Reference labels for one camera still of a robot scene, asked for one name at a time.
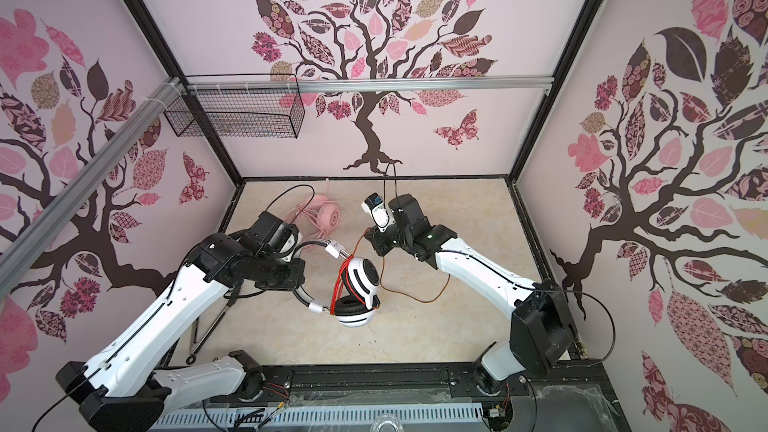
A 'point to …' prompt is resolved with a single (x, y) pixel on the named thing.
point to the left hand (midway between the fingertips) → (300, 286)
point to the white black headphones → (360, 279)
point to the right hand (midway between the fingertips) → (368, 229)
